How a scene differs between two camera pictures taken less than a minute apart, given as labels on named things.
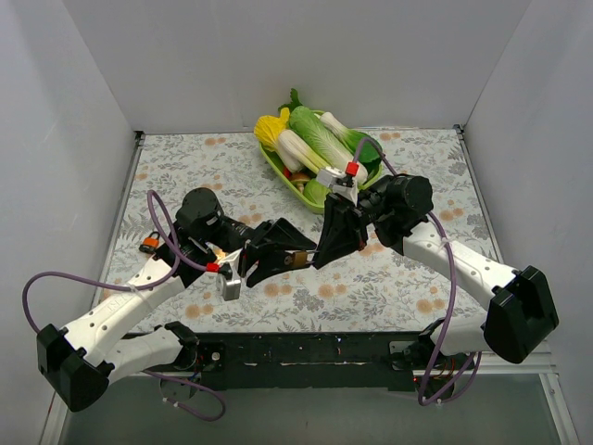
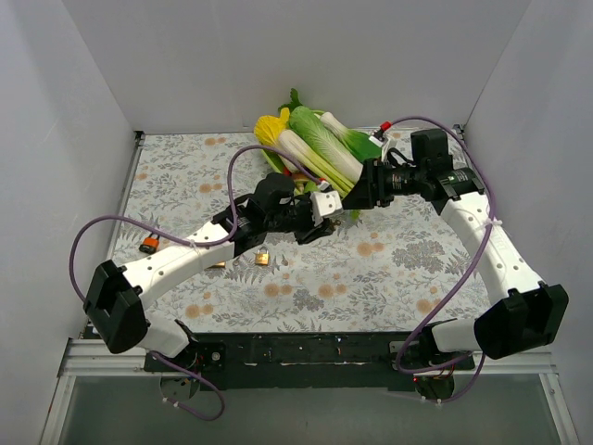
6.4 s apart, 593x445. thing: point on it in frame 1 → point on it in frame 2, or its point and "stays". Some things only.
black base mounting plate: (265, 361) stays
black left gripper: (250, 255) → (305, 222)
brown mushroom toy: (299, 178) stays
